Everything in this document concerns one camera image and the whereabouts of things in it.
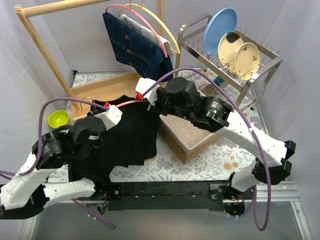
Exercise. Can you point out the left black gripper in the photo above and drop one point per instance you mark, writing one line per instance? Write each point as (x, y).
(90, 113)

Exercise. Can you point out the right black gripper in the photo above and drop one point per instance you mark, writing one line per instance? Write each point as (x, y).
(154, 105)

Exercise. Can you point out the pink hanger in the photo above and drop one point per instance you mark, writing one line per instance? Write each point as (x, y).
(144, 20)
(118, 105)

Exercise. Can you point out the black garment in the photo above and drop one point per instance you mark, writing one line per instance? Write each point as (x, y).
(129, 143)

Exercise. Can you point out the yellow hanger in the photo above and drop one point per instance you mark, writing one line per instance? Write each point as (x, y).
(159, 17)

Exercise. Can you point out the blue denim skirt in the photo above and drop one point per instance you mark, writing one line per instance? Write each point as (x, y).
(133, 49)

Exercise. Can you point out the white skirt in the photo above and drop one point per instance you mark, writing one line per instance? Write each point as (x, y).
(147, 33)

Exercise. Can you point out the pink hanger front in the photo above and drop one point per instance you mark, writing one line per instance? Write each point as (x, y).
(144, 20)

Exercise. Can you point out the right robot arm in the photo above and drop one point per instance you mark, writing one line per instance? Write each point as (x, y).
(181, 98)

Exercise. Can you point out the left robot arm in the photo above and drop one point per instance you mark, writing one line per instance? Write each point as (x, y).
(27, 194)

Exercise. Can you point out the wicker laundry basket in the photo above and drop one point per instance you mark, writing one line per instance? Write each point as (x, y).
(184, 139)

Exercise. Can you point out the green bowl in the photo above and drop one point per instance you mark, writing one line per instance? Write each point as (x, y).
(58, 118)

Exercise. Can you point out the wooden clothes rack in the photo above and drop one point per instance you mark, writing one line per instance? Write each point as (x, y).
(109, 88)

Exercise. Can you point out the teal cup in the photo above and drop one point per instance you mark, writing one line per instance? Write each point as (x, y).
(218, 80)

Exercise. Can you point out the metal dish rack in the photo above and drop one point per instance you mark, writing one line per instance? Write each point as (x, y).
(190, 38)

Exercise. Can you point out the floral tablecloth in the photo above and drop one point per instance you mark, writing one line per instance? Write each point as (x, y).
(216, 162)

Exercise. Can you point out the cream plate black spot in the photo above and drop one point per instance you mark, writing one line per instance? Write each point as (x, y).
(228, 46)

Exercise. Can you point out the cream plate flower print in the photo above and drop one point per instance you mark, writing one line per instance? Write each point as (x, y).
(247, 61)

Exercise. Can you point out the blue plate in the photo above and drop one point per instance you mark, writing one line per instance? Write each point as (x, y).
(222, 22)

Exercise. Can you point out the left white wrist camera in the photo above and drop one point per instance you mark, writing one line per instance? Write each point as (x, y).
(111, 117)

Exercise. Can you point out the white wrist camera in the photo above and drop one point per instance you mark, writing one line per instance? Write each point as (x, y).
(146, 90)
(111, 117)

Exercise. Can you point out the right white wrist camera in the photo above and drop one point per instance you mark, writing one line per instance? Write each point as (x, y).
(146, 90)

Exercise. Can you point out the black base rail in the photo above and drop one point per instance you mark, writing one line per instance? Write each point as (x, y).
(168, 195)

